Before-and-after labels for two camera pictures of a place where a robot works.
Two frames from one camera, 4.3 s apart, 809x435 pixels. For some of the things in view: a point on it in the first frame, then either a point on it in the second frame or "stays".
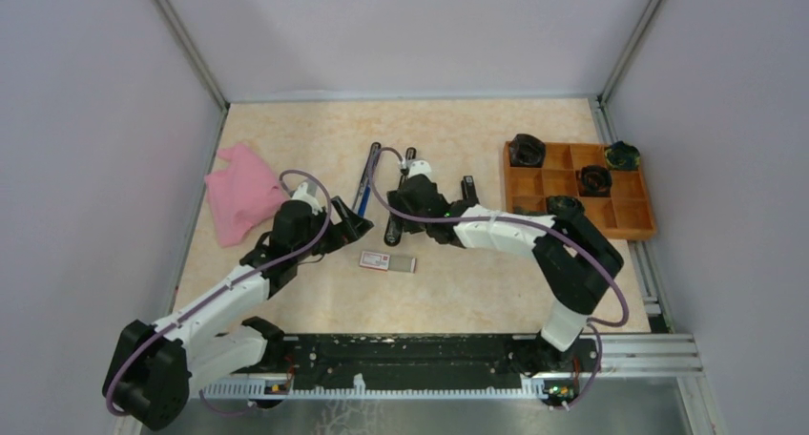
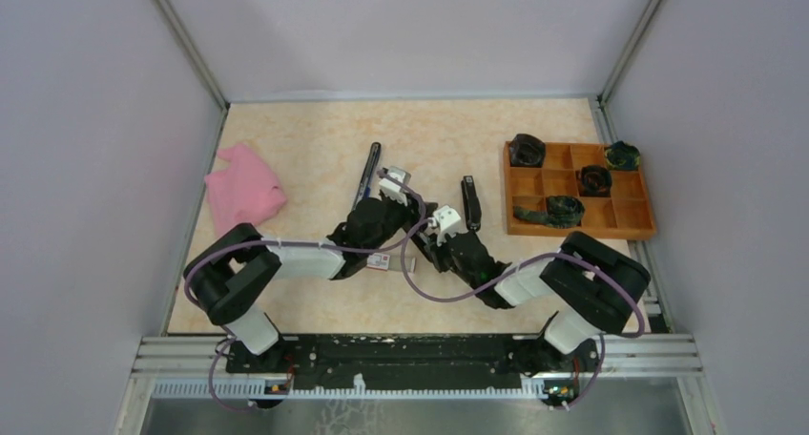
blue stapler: x=362 y=196 stays
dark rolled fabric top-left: x=527 y=151 stays
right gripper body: x=410 y=225 to x=445 y=260
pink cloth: x=241 y=194 stays
